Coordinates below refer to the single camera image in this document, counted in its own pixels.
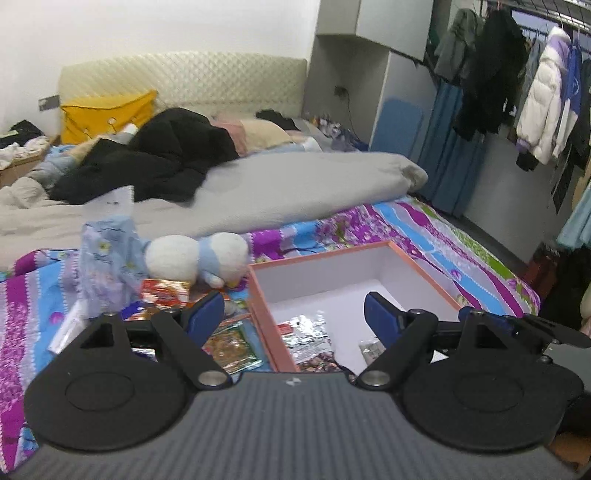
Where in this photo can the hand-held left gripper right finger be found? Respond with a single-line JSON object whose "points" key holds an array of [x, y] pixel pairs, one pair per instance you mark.
{"points": [[378, 318]]}

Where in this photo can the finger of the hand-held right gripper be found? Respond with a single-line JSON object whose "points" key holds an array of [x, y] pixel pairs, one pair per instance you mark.
{"points": [[531, 326]]}

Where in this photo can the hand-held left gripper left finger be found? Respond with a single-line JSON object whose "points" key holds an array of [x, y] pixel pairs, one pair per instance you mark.
{"points": [[207, 316]]}

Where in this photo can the small grey snack packet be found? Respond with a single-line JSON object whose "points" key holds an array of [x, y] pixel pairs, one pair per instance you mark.
{"points": [[369, 348]]}

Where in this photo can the clear green-edged snack packet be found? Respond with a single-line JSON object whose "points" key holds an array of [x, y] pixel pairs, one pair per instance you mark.
{"points": [[233, 346]]}

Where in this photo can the red and white snack packet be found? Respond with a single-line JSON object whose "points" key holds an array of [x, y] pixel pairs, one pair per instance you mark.
{"points": [[162, 293]]}

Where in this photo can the pink cardboard box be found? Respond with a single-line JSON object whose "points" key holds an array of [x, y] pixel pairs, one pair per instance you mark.
{"points": [[323, 281]]}

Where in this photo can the silver foil snack packet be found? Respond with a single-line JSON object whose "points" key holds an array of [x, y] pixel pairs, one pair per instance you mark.
{"points": [[305, 336]]}

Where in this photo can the white and blue plush toy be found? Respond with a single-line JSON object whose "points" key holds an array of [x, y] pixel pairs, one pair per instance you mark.
{"points": [[198, 256]]}

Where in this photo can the floral purple bedsheet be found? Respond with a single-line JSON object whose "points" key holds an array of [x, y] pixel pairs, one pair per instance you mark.
{"points": [[415, 230]]}

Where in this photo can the blue printed plastic bag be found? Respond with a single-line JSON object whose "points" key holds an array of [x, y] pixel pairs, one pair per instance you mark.
{"points": [[108, 263]]}

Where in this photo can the light blue hanging garment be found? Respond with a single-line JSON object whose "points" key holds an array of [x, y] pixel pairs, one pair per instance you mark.
{"points": [[576, 217]]}

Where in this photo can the white plastic packet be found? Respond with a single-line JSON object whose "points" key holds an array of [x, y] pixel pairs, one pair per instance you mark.
{"points": [[69, 328]]}

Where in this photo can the grey duvet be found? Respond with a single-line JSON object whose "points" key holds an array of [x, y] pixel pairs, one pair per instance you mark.
{"points": [[286, 184]]}

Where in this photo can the blue curtain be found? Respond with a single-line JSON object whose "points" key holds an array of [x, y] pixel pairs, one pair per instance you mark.
{"points": [[455, 152]]}

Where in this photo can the beige and pink pillow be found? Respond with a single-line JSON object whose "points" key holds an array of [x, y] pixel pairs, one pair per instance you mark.
{"points": [[256, 134]]}

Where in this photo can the blue padded board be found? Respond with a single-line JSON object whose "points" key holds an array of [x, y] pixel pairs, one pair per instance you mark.
{"points": [[397, 127]]}

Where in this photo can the white puffer jacket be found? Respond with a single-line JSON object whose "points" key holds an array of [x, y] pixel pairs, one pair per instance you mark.
{"points": [[545, 106]]}

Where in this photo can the yellow pillow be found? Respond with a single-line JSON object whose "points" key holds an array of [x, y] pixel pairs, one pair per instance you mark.
{"points": [[104, 117]]}

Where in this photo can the cream quilted headboard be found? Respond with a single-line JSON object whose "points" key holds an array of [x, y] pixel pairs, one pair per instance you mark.
{"points": [[184, 81]]}

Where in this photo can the white cloth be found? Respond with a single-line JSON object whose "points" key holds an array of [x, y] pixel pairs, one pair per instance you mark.
{"points": [[18, 152]]}

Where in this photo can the dark cloth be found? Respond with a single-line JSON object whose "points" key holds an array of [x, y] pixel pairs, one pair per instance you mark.
{"points": [[23, 130]]}

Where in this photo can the grey-green hanging jacket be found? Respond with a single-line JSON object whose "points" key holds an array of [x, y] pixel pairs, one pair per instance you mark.
{"points": [[457, 44]]}

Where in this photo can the grey wall switch panel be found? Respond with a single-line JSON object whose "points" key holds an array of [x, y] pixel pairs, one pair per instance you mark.
{"points": [[48, 102]]}

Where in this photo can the grey wall cabinet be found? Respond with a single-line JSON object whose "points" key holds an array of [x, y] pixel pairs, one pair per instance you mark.
{"points": [[369, 23]]}

